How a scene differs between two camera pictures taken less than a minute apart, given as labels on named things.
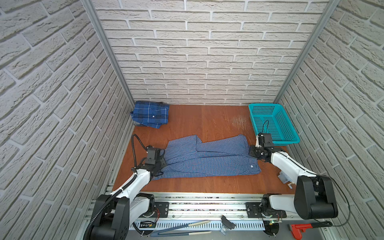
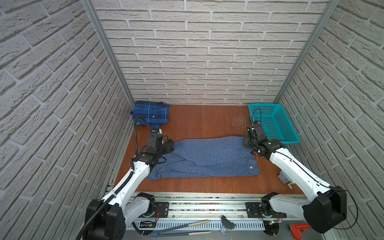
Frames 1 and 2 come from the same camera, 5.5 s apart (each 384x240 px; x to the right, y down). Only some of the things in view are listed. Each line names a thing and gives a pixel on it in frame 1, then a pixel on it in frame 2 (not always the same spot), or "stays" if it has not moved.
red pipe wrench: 298,229 stays
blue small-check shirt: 190,156 stays
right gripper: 251,152 to 245,140
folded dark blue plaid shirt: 152,114 stays
